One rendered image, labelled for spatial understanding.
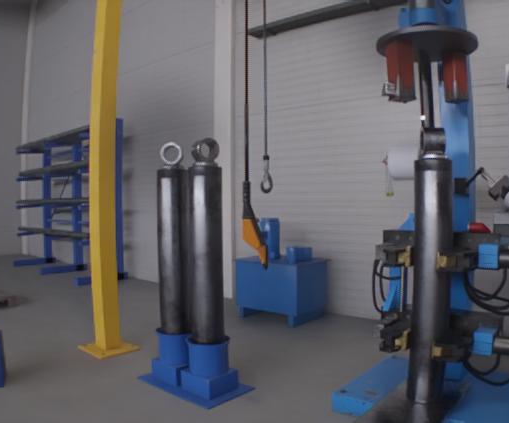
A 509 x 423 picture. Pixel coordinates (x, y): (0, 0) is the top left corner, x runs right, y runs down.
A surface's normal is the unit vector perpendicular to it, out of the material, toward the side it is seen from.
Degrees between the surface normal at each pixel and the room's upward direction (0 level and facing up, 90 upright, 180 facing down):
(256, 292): 90
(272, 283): 90
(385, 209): 90
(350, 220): 90
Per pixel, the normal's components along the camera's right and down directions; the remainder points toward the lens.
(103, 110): 0.77, 0.01
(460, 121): -0.64, 0.03
